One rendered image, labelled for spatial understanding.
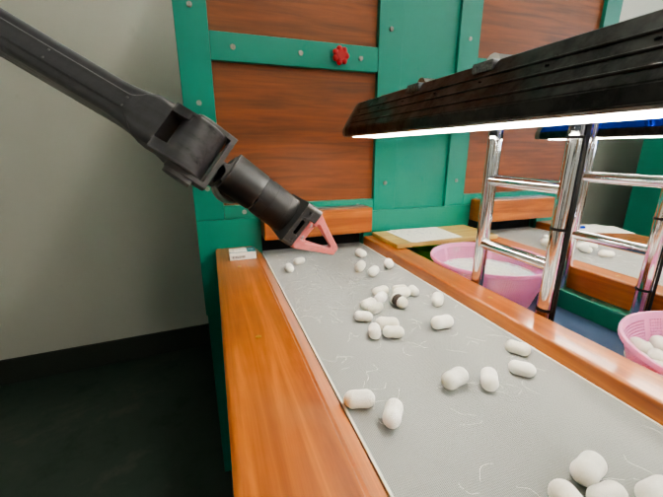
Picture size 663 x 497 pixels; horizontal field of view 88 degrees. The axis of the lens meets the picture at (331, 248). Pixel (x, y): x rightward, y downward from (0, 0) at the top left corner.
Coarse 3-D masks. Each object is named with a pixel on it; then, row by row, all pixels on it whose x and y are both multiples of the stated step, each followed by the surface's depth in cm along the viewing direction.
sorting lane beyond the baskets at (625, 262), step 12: (516, 240) 108; (528, 240) 108; (576, 252) 95; (624, 252) 95; (600, 264) 85; (612, 264) 85; (624, 264) 85; (636, 264) 85; (636, 276) 77; (660, 276) 77
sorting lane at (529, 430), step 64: (320, 256) 91; (384, 256) 91; (320, 320) 57; (384, 384) 42; (512, 384) 42; (576, 384) 42; (384, 448) 33; (448, 448) 33; (512, 448) 33; (576, 448) 33; (640, 448) 33
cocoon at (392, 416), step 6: (390, 402) 36; (396, 402) 36; (390, 408) 35; (396, 408) 35; (402, 408) 36; (384, 414) 35; (390, 414) 34; (396, 414) 34; (402, 414) 36; (384, 420) 35; (390, 420) 34; (396, 420) 34; (390, 426) 34; (396, 426) 34
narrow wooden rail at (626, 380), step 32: (416, 256) 83; (448, 288) 66; (480, 288) 64; (512, 320) 52; (544, 320) 52; (544, 352) 48; (576, 352) 44; (608, 352) 44; (608, 384) 40; (640, 384) 38
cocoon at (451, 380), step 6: (450, 372) 40; (456, 372) 41; (462, 372) 41; (444, 378) 40; (450, 378) 40; (456, 378) 40; (462, 378) 40; (468, 378) 41; (444, 384) 40; (450, 384) 40; (456, 384) 40; (462, 384) 40
